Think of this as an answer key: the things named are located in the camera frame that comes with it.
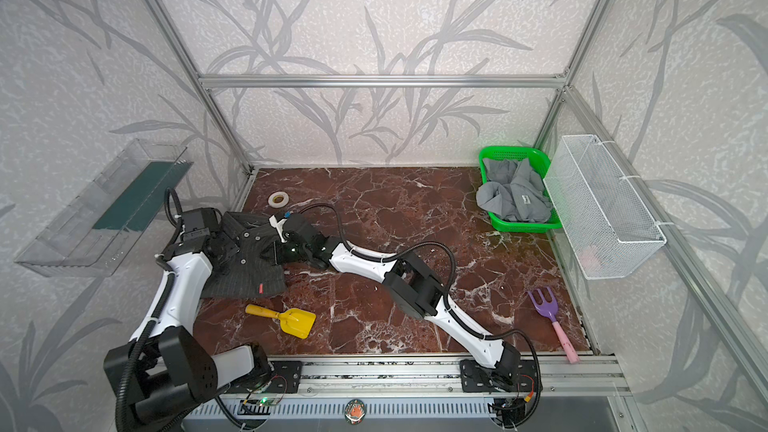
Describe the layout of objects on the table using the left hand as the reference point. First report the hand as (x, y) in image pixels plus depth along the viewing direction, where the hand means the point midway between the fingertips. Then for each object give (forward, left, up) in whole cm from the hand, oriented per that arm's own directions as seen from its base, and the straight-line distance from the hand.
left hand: (224, 241), depth 82 cm
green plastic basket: (+39, -102, -7) cm, 110 cm away
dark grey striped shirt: (-7, -8, -4) cm, 11 cm away
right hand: (-1, -10, -1) cm, 10 cm away
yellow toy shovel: (-18, -20, -13) cm, 30 cm away
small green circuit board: (-36, -18, -13) cm, 42 cm away
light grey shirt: (+24, -88, -5) cm, 92 cm away
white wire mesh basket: (-8, -92, +22) cm, 95 cm away
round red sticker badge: (-38, -39, -13) cm, 56 cm away
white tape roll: (+26, -3, -15) cm, 30 cm away
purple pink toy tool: (-13, -92, -12) cm, 94 cm away
